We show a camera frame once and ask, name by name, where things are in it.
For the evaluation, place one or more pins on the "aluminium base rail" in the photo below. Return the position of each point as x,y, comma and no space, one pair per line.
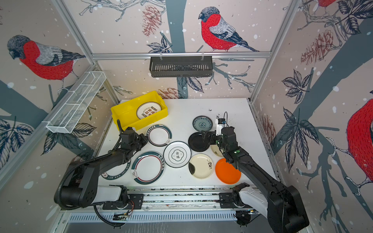
178,205

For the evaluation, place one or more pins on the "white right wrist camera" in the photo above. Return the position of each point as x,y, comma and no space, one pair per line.
220,124

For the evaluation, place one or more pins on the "aluminium frame post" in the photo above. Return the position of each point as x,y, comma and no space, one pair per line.
291,11

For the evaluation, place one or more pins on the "blue floral green plate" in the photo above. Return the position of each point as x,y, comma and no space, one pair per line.
202,123

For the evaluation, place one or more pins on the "black hanging basket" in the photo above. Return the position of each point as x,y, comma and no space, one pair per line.
181,66

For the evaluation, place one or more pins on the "white plate red characters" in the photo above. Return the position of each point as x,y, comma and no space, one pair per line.
148,109

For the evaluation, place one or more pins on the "yellow plastic bin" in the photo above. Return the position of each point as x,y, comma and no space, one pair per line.
124,114

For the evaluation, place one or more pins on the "cream plate black brushstroke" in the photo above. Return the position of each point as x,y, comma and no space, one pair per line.
201,166

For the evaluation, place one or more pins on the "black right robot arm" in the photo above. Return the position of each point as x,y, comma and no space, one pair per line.
283,206

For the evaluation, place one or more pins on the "white plate green clover motif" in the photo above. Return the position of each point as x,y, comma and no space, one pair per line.
177,154

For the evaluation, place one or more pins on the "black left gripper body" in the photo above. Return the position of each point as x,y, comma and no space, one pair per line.
140,141

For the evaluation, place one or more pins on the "small green-rimmed white plate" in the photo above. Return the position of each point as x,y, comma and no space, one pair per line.
159,135

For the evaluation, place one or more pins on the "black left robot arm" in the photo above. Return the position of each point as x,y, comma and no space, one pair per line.
79,185

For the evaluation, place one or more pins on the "white wire mesh basket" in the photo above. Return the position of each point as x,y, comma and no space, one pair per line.
69,114

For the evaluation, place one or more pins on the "black glossy plate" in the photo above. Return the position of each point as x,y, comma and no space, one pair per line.
197,142

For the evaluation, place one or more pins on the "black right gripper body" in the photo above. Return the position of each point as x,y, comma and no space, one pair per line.
219,140

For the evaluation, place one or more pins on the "large green-rimmed striped plate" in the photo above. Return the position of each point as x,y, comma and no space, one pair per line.
148,167

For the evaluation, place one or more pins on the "orange plate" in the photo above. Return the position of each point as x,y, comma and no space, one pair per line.
226,172

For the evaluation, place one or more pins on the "green-rimmed plate left edge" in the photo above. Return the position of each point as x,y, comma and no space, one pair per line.
116,172

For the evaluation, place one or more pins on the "cream plate under right gripper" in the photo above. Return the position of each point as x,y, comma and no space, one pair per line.
215,149

